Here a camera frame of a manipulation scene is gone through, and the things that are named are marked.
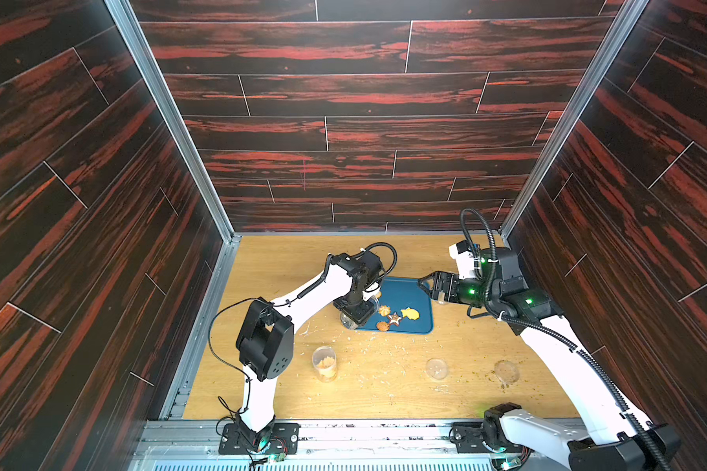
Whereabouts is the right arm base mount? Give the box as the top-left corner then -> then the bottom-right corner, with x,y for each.
449,402 -> 532,470

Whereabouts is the brown star iced cookie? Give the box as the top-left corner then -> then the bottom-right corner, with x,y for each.
387,313 -> 403,326

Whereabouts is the clear jar with yellow snacks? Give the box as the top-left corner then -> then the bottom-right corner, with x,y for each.
311,347 -> 338,382

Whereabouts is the aluminium corner post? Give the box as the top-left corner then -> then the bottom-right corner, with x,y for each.
103,0 -> 235,243
500,0 -> 649,241

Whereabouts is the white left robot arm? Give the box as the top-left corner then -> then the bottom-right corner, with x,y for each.
207,241 -> 398,457

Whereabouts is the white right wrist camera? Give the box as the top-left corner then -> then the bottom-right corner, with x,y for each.
449,239 -> 481,280

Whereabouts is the clear plastic jar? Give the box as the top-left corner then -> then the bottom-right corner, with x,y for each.
341,303 -> 375,330

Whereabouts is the aluminium corner post left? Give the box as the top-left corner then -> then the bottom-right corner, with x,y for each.
103,0 -> 235,243

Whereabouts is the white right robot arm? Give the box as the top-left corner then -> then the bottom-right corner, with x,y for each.
418,208 -> 681,470

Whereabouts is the aluminium corner post right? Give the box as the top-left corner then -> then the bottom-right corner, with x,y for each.
500,0 -> 649,241

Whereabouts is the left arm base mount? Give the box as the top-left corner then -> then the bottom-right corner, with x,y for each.
216,418 -> 300,461

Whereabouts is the blue plastic tray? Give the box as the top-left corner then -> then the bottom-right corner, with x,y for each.
359,278 -> 434,335

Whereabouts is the clear round jar lid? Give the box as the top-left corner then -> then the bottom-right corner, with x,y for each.
493,360 -> 520,388

